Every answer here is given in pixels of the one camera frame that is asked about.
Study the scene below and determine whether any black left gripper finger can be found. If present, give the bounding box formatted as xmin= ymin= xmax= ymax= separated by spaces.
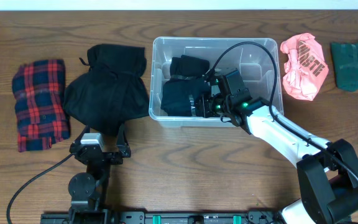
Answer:
xmin=78 ymin=125 xmax=90 ymax=144
xmin=116 ymin=123 xmax=130 ymax=152

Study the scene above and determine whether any black shirt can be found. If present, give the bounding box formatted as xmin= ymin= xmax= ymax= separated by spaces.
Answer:
xmin=170 ymin=55 xmax=210 ymax=80

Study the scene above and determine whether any dark navy shirt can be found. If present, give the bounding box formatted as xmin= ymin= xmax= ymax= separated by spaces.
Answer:
xmin=160 ymin=79 xmax=210 ymax=117

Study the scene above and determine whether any pink printed t-shirt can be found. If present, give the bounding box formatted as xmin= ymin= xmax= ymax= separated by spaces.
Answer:
xmin=280 ymin=33 xmax=329 ymax=101

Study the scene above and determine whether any dark green shirt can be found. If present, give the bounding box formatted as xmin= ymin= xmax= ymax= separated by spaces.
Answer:
xmin=331 ymin=42 xmax=358 ymax=92

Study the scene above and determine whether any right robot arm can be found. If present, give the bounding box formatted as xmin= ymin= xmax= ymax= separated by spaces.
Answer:
xmin=196 ymin=69 xmax=358 ymax=223

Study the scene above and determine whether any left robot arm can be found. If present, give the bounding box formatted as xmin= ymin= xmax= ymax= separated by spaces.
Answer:
xmin=68 ymin=124 xmax=131 ymax=224

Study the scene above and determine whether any red navy plaid shirt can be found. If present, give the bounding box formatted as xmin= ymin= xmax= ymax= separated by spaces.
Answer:
xmin=12 ymin=59 xmax=70 ymax=152

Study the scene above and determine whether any clear plastic storage bin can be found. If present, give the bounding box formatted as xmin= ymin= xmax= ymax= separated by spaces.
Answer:
xmin=149 ymin=37 xmax=284 ymax=128

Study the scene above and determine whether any black drawstring garment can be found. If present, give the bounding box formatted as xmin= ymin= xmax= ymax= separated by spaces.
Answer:
xmin=63 ymin=44 xmax=149 ymax=136

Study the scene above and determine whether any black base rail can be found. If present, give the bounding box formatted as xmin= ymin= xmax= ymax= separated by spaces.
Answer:
xmin=40 ymin=210 xmax=284 ymax=224

